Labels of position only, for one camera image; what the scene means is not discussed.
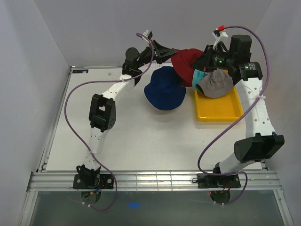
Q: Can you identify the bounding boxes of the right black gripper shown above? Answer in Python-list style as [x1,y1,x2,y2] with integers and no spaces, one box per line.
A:
[189,45,234,73]

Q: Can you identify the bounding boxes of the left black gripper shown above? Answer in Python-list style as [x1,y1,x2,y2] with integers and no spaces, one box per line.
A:
[136,40,177,69]

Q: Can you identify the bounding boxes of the dark red bucket hat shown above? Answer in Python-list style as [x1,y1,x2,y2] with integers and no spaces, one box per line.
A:
[171,48,203,87]

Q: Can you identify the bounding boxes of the blue bucket hat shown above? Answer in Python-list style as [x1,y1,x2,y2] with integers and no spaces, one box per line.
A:
[144,66,186,111]

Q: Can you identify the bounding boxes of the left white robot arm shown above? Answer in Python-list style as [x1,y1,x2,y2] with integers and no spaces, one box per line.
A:
[76,40,177,188]

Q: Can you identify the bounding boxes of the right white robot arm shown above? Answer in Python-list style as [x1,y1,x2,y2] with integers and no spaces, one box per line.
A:
[191,35,285,187]

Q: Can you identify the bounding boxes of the teal hat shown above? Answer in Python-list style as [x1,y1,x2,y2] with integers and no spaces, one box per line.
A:
[192,69,207,94]

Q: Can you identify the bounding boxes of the yellow plastic tray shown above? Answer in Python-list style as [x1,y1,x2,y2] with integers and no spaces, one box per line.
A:
[194,87,243,122]

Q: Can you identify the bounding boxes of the blue label sticker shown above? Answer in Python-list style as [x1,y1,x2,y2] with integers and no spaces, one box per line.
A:
[72,69,88,73]

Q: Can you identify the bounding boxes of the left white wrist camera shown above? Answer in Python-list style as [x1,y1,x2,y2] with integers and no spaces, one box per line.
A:
[142,30,153,43]

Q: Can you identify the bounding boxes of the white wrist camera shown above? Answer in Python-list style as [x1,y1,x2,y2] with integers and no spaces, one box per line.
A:
[142,30,153,43]
[212,25,229,49]

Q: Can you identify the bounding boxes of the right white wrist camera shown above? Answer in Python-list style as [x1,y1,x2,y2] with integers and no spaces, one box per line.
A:
[212,25,229,49]

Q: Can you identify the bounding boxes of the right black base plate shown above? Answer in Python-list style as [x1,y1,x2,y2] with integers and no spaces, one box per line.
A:
[192,174,241,188]

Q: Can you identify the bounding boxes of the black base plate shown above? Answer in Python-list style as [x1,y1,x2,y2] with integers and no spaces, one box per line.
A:
[192,174,241,188]
[72,174,114,189]

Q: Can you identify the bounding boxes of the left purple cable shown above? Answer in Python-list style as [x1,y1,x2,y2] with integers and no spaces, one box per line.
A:
[63,32,155,211]

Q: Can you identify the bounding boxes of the aluminium front rail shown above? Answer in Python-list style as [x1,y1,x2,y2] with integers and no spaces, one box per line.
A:
[27,170,283,192]

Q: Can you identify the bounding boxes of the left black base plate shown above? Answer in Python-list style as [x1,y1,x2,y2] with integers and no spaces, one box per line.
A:
[72,174,114,189]

